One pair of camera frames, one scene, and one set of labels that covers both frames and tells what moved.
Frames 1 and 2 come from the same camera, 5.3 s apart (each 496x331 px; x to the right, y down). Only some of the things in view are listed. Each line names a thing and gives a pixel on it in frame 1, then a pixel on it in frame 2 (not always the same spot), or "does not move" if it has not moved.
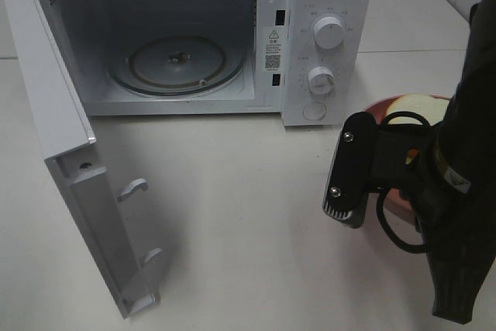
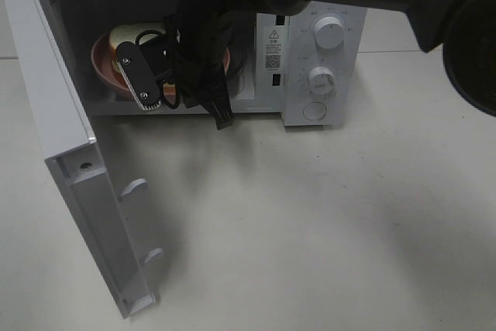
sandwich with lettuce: [432, 107] to [137, 33]
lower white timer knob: [321, 80] does not move
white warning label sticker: [272, 49] does not move
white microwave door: [68, 139] does not move
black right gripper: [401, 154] to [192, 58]
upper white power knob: [328, 32] does not move
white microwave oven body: [213, 37] does not move
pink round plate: [399, 203] to [108, 71]
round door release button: [314, 111] does not move
